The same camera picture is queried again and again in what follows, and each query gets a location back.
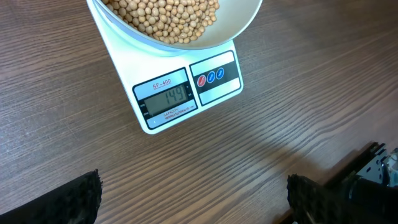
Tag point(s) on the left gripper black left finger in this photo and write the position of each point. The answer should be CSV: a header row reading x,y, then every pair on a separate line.
x,y
77,201

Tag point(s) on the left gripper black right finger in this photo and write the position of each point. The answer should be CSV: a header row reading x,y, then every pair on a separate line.
x,y
312,203

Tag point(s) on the white digital kitchen scale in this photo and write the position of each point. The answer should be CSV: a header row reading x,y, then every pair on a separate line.
x,y
164,87

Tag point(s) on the white round bowl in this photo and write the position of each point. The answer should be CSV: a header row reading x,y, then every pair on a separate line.
x,y
232,18

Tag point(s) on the soybeans pile in bowl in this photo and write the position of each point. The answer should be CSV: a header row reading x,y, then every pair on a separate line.
x,y
169,21

